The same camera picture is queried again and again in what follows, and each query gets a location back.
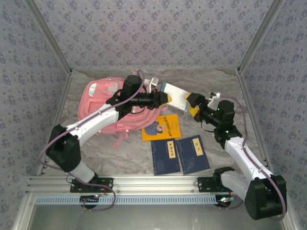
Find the pink backpack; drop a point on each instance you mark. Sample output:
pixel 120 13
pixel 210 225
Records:
pixel 96 95

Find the yellow book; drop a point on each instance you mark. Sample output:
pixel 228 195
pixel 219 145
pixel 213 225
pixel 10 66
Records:
pixel 165 129

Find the dark blue book wide label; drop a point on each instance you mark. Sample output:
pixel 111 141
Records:
pixel 163 160

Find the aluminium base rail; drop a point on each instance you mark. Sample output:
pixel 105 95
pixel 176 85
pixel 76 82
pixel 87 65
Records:
pixel 156 183

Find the aluminium table side rail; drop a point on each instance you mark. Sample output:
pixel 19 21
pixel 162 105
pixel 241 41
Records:
pixel 244 86
pixel 62 95

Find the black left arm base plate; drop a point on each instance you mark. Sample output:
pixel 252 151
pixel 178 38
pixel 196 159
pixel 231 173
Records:
pixel 108 185

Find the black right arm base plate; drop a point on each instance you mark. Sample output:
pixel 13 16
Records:
pixel 204 185

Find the aluminium frame post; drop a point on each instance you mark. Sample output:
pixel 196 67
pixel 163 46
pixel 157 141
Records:
pixel 49 36
pixel 259 36

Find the small controller board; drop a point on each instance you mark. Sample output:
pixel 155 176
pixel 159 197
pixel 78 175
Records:
pixel 90 198
pixel 224 199

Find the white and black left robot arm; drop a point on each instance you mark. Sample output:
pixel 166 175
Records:
pixel 96 124

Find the dark blue book small label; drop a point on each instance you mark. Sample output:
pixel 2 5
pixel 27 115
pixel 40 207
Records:
pixel 192 158

